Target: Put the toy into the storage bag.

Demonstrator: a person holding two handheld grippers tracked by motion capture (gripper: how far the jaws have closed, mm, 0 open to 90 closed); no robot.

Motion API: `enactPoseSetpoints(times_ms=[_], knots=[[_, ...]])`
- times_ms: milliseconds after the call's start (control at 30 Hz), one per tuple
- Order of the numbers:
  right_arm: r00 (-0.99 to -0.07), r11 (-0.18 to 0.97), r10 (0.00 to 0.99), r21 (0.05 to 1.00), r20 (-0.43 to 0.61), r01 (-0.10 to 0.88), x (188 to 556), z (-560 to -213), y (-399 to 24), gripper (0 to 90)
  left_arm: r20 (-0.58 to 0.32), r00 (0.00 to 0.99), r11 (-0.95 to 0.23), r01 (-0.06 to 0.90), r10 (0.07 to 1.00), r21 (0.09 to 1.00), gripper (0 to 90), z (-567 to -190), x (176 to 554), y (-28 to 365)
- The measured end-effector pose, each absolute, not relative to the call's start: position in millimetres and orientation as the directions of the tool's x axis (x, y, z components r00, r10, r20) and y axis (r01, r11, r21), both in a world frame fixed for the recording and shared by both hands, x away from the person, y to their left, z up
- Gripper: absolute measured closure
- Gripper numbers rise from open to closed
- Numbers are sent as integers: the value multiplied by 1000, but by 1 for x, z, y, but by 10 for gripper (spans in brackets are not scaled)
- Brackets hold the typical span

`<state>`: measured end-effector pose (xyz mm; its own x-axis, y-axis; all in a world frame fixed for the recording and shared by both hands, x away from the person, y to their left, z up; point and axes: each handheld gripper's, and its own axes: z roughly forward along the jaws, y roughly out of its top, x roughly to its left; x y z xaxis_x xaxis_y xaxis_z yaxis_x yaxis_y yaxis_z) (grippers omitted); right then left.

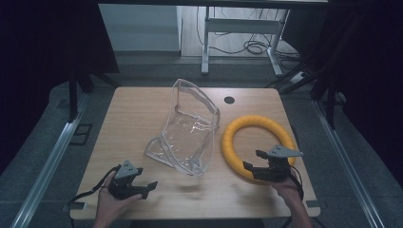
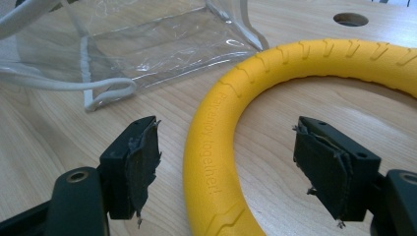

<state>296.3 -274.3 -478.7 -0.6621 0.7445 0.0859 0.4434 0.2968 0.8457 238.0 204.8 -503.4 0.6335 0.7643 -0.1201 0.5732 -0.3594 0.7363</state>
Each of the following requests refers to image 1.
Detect black metal stand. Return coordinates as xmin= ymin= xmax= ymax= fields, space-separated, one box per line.
xmin=265 ymin=12 xmax=365 ymax=130
xmin=67 ymin=69 xmax=122 ymax=124

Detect person's left hand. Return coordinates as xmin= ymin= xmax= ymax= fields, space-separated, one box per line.
xmin=94 ymin=172 xmax=144 ymax=228

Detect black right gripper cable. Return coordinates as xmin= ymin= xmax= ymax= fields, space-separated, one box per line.
xmin=289 ymin=164 xmax=306 ymax=201

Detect white desk frame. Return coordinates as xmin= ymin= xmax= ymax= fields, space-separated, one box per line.
xmin=201 ymin=6 xmax=291 ymax=77

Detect white power strip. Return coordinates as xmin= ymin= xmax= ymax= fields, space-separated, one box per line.
xmin=289 ymin=70 xmax=309 ymax=85

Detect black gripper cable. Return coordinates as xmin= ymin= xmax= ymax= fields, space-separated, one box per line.
xmin=289 ymin=164 xmax=306 ymax=201
xmin=67 ymin=164 xmax=123 ymax=228

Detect yellow foam ring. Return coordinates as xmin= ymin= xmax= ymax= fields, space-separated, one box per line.
xmin=221 ymin=114 xmax=297 ymax=182

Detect black floor cables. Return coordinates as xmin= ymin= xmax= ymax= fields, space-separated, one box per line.
xmin=196 ymin=6 xmax=302 ymax=63

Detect black floor tape frame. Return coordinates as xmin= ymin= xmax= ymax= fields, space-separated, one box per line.
xmin=68 ymin=123 xmax=94 ymax=146

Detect person's right hand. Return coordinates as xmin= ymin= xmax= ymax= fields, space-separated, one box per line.
xmin=271 ymin=175 xmax=304 ymax=209

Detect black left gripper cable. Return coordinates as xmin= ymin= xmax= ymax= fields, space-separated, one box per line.
xmin=67 ymin=164 xmax=123 ymax=228

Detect clear plastic bag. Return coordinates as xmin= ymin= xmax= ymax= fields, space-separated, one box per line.
xmin=144 ymin=78 xmax=221 ymax=178

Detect aluminium rail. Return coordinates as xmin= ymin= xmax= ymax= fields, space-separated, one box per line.
xmin=10 ymin=94 xmax=91 ymax=228
xmin=311 ymin=99 xmax=386 ymax=228

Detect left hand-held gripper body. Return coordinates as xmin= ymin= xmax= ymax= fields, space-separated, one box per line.
xmin=108 ymin=160 xmax=150 ymax=201

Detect dark curtain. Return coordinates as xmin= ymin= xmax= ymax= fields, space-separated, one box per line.
xmin=0 ymin=0 xmax=121 ymax=176
xmin=280 ymin=0 xmax=403 ymax=188

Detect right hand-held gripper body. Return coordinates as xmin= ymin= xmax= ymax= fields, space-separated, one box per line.
xmin=252 ymin=144 xmax=304 ymax=183

